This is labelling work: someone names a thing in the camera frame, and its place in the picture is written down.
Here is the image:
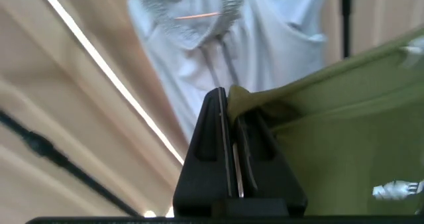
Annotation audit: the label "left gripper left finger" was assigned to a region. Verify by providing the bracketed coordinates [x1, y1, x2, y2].
[172, 86, 235, 217]

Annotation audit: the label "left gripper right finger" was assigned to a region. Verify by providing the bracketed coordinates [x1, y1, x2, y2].
[233, 109, 309, 217]

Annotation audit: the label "green garment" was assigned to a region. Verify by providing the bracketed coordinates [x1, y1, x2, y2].
[227, 25, 424, 217]

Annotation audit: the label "pale grey shorts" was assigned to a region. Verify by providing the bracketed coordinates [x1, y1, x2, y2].
[125, 0, 329, 142]

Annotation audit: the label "black clothes rack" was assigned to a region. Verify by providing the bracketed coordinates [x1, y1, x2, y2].
[0, 0, 356, 217]

